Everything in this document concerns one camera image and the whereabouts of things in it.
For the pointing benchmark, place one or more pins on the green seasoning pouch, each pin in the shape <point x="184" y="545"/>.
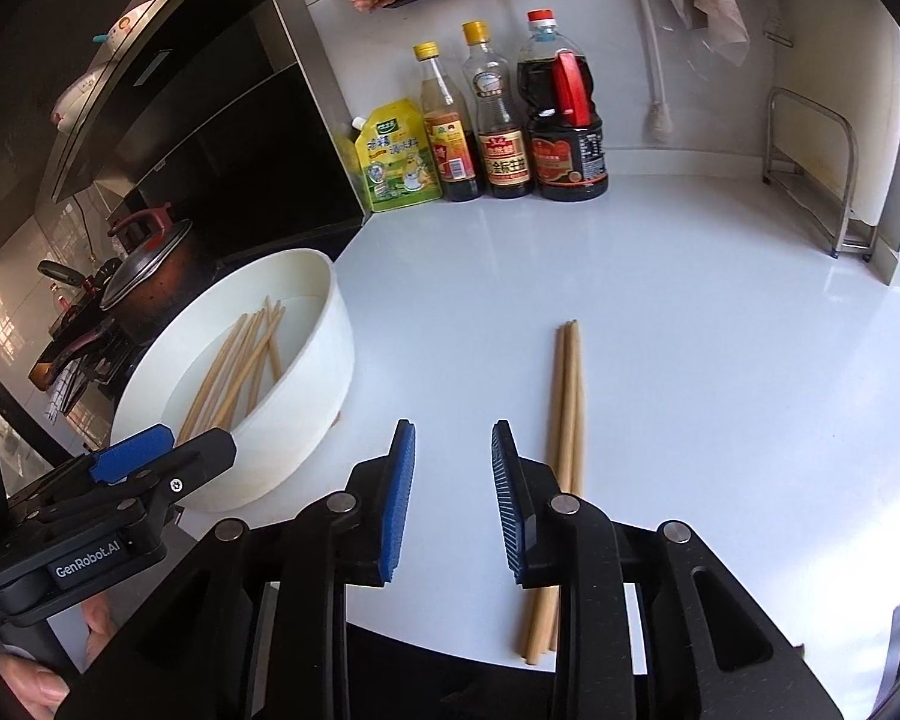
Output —
<point x="394" y="165"/>

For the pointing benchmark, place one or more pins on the clear soy sauce bottle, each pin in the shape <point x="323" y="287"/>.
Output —
<point x="502" y="157"/>

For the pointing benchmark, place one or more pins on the white oval plastic basin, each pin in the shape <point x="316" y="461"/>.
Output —
<point x="300" y="420"/>

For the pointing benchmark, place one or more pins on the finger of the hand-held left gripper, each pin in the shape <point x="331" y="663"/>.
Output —
<point x="131" y="454"/>
<point x="195" y="457"/>

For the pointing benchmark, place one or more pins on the black range hood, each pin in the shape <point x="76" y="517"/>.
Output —
<point x="255" y="127"/>

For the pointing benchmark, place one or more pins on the person's left hand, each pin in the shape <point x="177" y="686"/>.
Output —
<point x="34" y="690"/>

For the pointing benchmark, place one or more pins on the slim yellow-cap glass bottle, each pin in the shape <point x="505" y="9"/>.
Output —
<point x="450" y="157"/>

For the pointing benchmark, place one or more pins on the beige hanging cloth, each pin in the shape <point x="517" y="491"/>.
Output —
<point x="720" y="7"/>

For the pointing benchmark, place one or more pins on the white rounded plastic object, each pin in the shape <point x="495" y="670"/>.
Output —
<point x="97" y="67"/>

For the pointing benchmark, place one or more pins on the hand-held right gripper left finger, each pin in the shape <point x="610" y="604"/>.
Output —
<point x="397" y="510"/>

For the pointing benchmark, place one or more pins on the hanging metal peeler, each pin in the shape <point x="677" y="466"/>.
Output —
<point x="776" y="15"/>

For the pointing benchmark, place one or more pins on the stainless steel rack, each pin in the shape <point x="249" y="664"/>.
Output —
<point x="844" y="187"/>

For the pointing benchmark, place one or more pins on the white hanging bottle brush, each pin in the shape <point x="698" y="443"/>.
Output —
<point x="656" y="116"/>

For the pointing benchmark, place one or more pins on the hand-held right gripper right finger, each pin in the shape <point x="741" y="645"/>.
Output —
<point x="510" y="510"/>

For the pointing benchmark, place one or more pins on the dark pot with glass lid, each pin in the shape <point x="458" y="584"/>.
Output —
<point x="150" y="285"/>

